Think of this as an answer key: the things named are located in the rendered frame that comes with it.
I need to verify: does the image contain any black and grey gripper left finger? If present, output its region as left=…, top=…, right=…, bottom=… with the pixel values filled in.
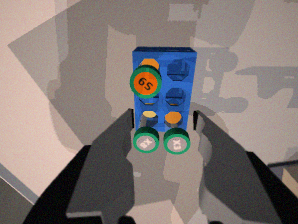
left=23, top=108, right=135, bottom=224

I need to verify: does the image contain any blue tube rack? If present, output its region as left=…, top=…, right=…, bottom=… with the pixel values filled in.
left=132, top=47, right=197, bottom=132

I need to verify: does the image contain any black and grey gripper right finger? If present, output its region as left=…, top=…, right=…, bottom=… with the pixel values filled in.
left=193, top=110, right=298, bottom=224

